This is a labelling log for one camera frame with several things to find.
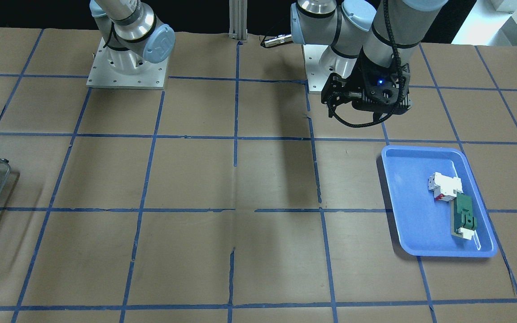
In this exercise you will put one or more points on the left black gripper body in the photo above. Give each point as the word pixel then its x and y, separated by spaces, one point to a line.
pixel 357 79

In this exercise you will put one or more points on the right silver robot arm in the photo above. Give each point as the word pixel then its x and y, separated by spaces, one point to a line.
pixel 133 25

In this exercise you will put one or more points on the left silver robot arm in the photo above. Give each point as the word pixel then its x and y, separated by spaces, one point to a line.
pixel 379 40

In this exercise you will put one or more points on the white circuit breaker module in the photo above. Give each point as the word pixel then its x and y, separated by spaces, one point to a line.
pixel 444 188

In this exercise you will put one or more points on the blue plastic tray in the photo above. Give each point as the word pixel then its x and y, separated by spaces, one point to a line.
pixel 424 224

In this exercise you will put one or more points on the green terminal block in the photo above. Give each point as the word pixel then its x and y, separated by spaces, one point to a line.
pixel 464 224

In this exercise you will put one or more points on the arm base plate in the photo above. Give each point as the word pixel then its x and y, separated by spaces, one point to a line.
pixel 125 70
pixel 322 60

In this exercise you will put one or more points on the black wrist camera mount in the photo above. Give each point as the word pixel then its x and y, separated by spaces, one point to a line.
pixel 382 85

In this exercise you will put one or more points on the aluminium frame post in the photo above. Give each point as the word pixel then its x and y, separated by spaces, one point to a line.
pixel 238 10

